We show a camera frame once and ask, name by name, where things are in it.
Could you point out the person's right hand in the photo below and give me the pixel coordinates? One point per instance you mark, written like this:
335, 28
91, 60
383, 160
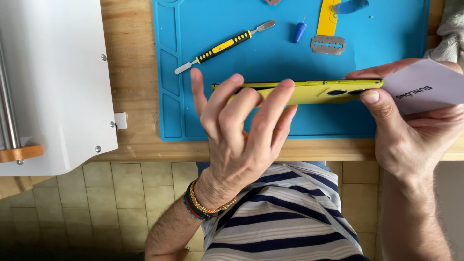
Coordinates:
409, 145

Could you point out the person's left hand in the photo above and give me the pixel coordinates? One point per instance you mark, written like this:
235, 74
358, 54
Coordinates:
232, 152

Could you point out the white plastic pry card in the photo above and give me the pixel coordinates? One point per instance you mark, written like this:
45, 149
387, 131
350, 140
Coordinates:
427, 79

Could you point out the yellow smartphone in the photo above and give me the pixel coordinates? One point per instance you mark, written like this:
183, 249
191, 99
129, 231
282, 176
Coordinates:
319, 94

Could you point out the striped shirt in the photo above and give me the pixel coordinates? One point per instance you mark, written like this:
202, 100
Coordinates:
282, 217

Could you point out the blue silicone work mat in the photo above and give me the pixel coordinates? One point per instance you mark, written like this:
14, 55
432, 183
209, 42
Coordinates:
275, 54

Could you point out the black yellow metal spudger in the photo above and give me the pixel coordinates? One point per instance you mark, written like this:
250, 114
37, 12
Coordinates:
224, 45

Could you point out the brown wooden piece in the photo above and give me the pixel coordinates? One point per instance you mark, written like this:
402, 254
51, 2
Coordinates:
185, 254

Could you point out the grey cloth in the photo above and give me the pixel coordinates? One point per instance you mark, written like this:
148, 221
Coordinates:
453, 32

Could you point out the steel razor blade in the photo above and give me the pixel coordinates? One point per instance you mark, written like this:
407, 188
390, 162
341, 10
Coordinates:
328, 45

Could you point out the small blue pin tool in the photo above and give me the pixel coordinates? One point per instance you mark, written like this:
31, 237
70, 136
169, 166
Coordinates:
299, 32

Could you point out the yellow plastic blade holder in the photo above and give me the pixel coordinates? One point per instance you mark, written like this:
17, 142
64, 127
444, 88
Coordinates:
326, 21

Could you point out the blue plastic pick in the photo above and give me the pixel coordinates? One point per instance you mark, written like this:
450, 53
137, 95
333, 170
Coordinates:
351, 6

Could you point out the white machine housing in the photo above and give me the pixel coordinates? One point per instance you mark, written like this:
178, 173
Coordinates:
58, 79

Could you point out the steel roller rod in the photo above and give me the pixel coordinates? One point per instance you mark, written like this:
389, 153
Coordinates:
8, 108

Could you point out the wooden roller bracket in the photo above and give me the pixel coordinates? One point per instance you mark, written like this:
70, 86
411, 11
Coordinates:
21, 152

